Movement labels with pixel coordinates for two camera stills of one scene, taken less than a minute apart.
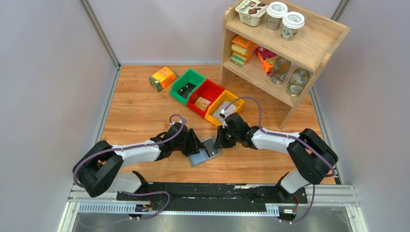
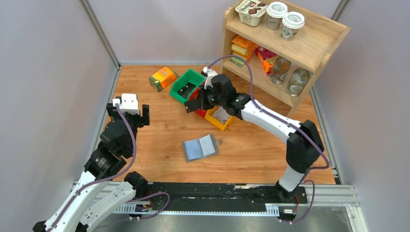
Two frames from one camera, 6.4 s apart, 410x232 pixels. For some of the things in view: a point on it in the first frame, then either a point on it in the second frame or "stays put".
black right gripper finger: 228,140 to 194,105
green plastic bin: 180,81 stays put
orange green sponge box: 163,78 stays put
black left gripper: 195,150 to 145,112
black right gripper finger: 219,142 to 203,95
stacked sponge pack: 241,49 stays put
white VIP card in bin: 230,109 stays put
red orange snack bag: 267,58 stays put
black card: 184,91 stays put
